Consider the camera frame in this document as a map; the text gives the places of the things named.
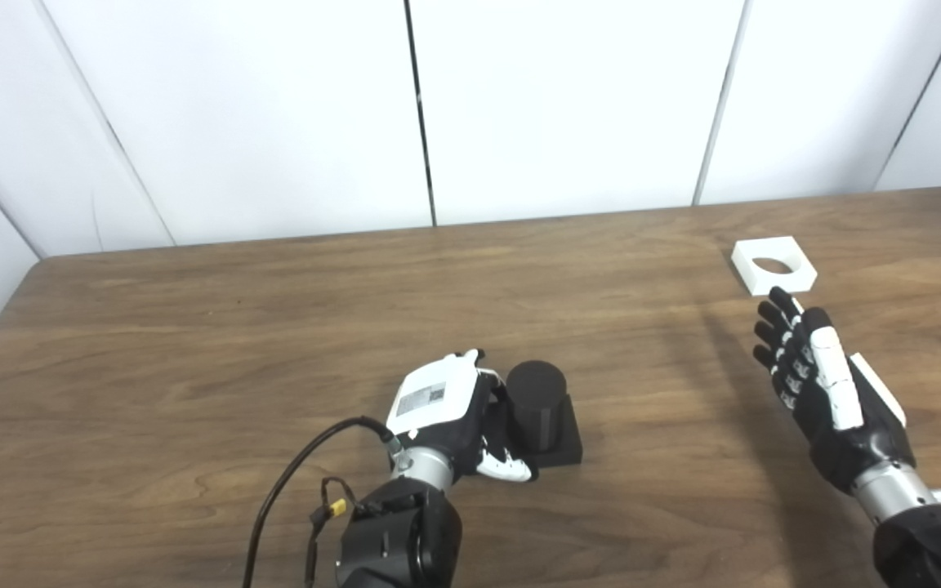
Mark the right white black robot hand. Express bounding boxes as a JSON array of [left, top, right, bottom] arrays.
[[752, 286, 916, 495]]

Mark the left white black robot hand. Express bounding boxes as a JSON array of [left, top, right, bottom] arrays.
[[386, 349, 538, 483]]

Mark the black cylinder peg with base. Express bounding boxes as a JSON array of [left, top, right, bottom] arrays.
[[506, 360, 584, 469]]

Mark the white square piece with hole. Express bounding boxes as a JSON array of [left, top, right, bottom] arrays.
[[730, 236, 818, 296]]

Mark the thin cable with yellow connector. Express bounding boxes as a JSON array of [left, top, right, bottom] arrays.
[[304, 478, 367, 588]]

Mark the thick black left wrist cable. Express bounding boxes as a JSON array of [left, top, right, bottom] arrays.
[[242, 416, 403, 588]]

